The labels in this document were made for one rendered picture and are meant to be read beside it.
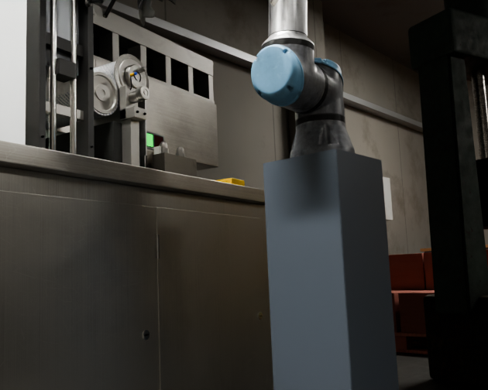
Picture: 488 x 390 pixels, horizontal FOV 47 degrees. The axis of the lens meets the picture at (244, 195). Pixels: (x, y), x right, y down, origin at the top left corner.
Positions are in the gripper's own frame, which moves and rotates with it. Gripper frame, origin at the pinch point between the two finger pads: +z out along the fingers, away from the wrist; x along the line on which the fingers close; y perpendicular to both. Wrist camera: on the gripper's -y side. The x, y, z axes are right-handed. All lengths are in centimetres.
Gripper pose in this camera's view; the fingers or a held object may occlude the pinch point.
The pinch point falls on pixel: (157, 15)
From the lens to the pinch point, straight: 191.1
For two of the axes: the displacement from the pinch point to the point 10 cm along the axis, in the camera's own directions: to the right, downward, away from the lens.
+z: 0.6, 6.5, 7.6
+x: 6.0, -6.3, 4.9
